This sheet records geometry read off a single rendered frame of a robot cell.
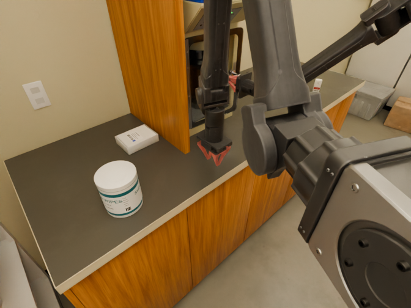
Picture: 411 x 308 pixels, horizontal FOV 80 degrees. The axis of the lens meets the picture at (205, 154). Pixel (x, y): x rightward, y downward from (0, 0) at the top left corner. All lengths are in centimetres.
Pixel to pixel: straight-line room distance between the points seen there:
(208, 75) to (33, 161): 91
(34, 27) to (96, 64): 27
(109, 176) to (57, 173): 38
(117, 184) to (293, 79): 61
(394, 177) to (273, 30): 21
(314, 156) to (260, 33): 17
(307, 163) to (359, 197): 7
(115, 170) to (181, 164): 31
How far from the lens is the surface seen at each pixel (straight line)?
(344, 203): 23
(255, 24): 36
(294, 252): 197
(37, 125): 135
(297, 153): 29
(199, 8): 89
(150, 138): 116
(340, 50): 92
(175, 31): 87
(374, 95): 359
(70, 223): 96
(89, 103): 138
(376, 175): 22
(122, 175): 82
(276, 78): 33
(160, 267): 119
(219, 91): 66
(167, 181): 98
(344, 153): 23
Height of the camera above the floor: 164
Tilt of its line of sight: 40 degrees down
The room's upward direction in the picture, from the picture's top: straight up
